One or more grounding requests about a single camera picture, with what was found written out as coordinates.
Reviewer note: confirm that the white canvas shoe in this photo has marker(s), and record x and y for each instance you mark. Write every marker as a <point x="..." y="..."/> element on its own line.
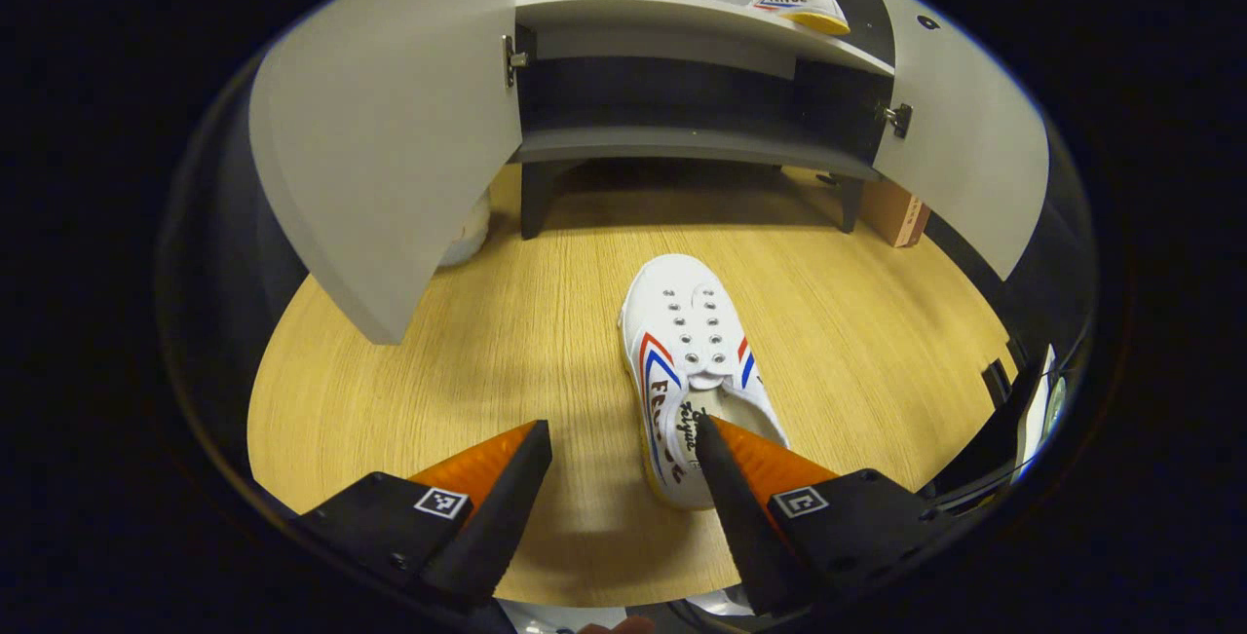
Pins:
<point x="682" y="322"/>
<point x="809" y="9"/>

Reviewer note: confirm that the metal door hinge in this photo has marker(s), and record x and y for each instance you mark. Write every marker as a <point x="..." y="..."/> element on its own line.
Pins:
<point x="513" y="59"/>
<point x="896" y="120"/>

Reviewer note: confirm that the white round object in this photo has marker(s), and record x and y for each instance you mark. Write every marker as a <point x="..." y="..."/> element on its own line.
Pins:
<point x="468" y="235"/>

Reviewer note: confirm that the white cabinet shelf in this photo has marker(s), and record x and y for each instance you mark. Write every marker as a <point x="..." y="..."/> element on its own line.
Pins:
<point x="633" y="16"/>

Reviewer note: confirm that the white shoe cabinet door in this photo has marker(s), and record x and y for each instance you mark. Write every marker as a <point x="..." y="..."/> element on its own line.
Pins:
<point x="974" y="147"/>
<point x="390" y="128"/>

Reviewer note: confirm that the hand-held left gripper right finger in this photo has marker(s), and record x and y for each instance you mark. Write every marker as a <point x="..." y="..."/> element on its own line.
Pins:
<point x="736" y="527"/>

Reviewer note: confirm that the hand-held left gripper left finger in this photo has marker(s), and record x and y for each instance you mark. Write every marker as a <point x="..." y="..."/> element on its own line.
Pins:
<point x="507" y="527"/>

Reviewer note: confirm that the brown box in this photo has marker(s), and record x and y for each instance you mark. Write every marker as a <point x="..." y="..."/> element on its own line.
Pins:
<point x="891" y="210"/>

